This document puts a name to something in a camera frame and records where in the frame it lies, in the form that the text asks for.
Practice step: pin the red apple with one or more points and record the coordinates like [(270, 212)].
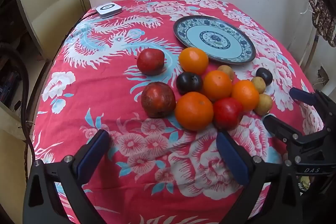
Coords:
[(151, 61), (227, 113)]

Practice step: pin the dark purple plum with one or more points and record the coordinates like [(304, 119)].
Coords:
[(263, 75), (189, 82)]

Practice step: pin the white square device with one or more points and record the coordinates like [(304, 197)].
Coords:
[(108, 9)]

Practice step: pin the red floral tablecloth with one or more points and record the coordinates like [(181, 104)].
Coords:
[(105, 98)]

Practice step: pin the wooden stick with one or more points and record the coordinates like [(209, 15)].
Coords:
[(311, 49)]

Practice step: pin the orange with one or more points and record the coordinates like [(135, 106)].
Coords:
[(217, 85), (245, 95), (193, 60), (193, 110)]

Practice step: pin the blue patterned plate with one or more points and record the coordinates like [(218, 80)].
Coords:
[(215, 39)]

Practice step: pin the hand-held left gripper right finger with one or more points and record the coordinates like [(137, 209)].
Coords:
[(233, 158)]

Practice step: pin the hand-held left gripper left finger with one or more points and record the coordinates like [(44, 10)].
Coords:
[(90, 158)]

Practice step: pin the cream door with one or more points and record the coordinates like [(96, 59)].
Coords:
[(52, 8)]

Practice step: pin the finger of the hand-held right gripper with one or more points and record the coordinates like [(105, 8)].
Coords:
[(279, 128), (302, 96)]

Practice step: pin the tan sapodilla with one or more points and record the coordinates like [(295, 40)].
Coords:
[(227, 71), (263, 103), (258, 84)]

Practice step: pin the hanging patterned cloth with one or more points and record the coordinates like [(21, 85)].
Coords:
[(323, 19)]

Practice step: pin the dark red pomegranate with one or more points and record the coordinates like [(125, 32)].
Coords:
[(157, 99)]

